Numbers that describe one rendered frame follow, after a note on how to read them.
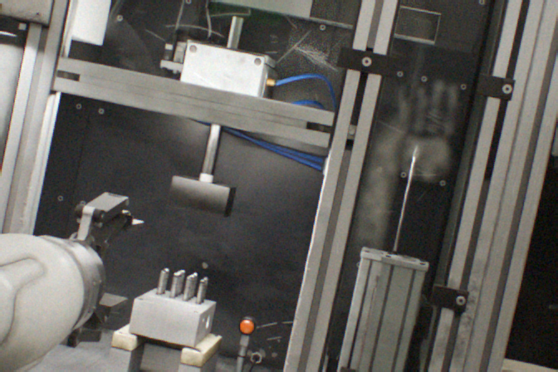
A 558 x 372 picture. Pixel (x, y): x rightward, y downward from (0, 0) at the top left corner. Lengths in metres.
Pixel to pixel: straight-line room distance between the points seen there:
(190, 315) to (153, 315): 0.05
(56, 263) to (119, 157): 1.00
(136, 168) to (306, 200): 0.29
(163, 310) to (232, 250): 0.32
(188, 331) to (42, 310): 0.72
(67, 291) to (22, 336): 0.07
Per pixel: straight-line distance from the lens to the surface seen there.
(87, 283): 0.93
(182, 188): 1.56
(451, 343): 1.38
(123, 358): 1.53
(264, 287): 1.81
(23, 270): 0.81
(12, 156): 1.44
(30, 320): 0.80
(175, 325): 1.52
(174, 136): 1.82
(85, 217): 1.04
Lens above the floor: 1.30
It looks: 3 degrees down
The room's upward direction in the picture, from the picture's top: 12 degrees clockwise
